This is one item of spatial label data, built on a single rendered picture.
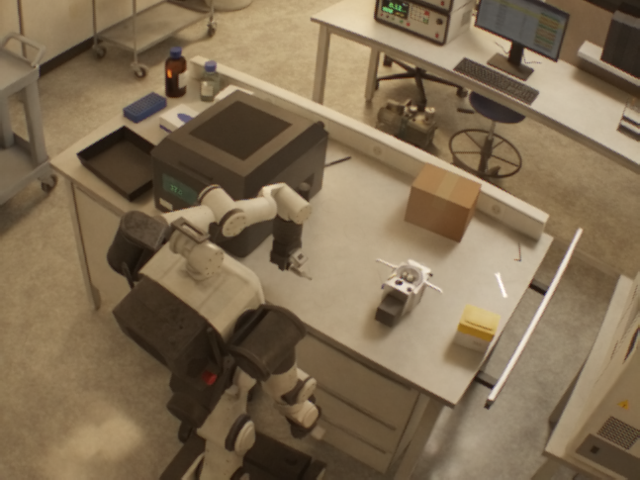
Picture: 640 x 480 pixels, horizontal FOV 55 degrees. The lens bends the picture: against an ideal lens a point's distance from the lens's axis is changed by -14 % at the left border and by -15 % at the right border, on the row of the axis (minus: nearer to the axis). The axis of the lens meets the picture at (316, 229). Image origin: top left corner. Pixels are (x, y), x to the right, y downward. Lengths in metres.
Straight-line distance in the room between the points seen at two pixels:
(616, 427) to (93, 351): 2.32
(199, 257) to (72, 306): 2.01
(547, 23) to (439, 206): 1.48
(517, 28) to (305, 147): 1.66
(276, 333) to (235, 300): 0.12
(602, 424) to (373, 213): 1.20
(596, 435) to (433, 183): 1.11
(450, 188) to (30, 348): 2.04
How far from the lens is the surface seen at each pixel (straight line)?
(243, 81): 2.99
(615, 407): 1.83
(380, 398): 2.29
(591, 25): 3.93
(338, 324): 2.15
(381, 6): 3.84
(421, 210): 2.46
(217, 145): 2.26
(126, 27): 5.36
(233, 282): 1.55
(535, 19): 3.58
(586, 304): 3.82
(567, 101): 3.61
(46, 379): 3.19
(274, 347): 1.47
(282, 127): 2.36
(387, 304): 2.13
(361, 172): 2.69
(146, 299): 1.56
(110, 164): 2.72
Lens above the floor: 2.55
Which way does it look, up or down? 43 degrees down
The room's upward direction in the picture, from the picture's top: 7 degrees clockwise
